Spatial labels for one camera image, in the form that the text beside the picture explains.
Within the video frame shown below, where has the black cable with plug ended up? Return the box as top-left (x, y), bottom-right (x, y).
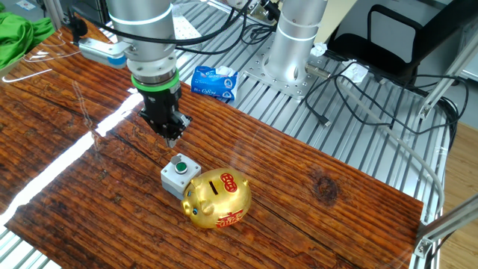
top-left (304, 61), bottom-right (359, 128)

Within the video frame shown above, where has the crumpled white paper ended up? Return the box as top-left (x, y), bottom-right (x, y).
top-left (341, 59), bottom-right (370, 84)
top-left (309, 41), bottom-right (329, 58)

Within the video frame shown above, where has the aluminium frame post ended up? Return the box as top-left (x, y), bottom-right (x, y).
top-left (43, 0), bottom-right (67, 30)

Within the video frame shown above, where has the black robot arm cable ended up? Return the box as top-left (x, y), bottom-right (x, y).
top-left (69, 0), bottom-right (281, 57)

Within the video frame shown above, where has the golden piggy bank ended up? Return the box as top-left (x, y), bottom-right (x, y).
top-left (180, 167), bottom-right (253, 229)

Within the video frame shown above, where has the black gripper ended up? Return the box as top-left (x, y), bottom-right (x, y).
top-left (137, 86), bottom-right (193, 149)

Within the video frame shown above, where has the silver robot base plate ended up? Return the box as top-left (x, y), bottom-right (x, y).
top-left (242, 37), bottom-right (339, 102)

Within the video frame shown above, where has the aluminium frame strut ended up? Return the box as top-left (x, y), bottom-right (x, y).
top-left (412, 194), bottom-right (478, 259)
top-left (417, 31), bottom-right (478, 120)

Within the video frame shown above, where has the blue tissue pack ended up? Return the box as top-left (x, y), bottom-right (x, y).
top-left (190, 65), bottom-right (240, 101)

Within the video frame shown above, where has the long black looped cable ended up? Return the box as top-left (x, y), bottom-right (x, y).
top-left (334, 72), bottom-right (471, 136)

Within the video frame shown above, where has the green cloth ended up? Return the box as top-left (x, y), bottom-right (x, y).
top-left (0, 10), bottom-right (56, 72)

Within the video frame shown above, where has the grey push button box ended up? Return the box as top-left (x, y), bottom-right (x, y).
top-left (160, 152), bottom-right (202, 201)

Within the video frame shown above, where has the grey hose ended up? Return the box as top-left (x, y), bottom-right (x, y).
top-left (305, 62), bottom-right (446, 225)

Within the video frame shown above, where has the black office chair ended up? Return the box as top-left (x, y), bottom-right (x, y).
top-left (326, 0), bottom-right (478, 81)

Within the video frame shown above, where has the wood pattern table mat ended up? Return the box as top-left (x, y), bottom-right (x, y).
top-left (0, 10), bottom-right (425, 269)

